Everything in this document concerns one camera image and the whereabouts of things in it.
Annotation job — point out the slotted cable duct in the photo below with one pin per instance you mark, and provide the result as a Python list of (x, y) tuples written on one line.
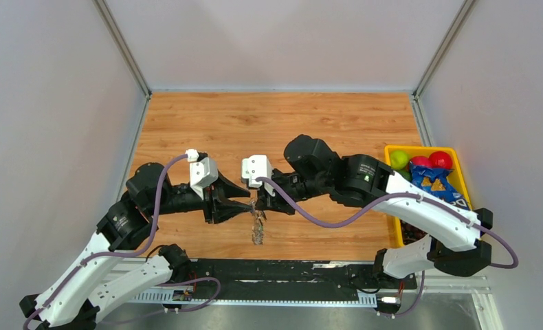
[(283, 294)]

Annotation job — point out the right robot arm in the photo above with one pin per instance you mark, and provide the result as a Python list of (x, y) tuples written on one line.
[(452, 241)]

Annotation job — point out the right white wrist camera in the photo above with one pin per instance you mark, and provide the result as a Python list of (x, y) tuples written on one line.
[(253, 167)]

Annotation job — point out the metal keyring plate with rings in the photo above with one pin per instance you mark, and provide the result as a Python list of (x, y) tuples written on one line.
[(259, 219)]

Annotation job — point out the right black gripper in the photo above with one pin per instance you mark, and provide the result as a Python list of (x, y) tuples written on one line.
[(275, 203)]

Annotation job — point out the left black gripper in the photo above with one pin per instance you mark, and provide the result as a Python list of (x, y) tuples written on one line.
[(214, 201)]

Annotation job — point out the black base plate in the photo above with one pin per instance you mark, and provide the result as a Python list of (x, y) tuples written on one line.
[(218, 274)]

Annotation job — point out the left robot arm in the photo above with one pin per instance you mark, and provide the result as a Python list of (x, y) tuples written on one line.
[(81, 298)]

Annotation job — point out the purple grapes bunch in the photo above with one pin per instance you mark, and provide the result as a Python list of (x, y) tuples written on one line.
[(409, 233)]

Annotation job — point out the pink ball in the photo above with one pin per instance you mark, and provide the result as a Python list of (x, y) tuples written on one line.
[(421, 161)]

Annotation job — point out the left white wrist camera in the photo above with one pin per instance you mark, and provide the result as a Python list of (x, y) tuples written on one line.
[(203, 171)]

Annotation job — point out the red ball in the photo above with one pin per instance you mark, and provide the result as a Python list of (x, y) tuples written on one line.
[(441, 159)]

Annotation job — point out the yellow plastic bin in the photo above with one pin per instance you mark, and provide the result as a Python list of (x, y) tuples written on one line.
[(455, 178)]

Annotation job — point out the blue chips bag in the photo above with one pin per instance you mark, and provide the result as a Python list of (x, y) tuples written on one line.
[(435, 182)]

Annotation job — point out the dark green ball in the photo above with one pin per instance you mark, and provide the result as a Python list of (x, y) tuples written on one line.
[(405, 174)]

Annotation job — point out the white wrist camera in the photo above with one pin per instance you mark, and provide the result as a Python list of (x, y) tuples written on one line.
[(253, 167), (203, 171)]

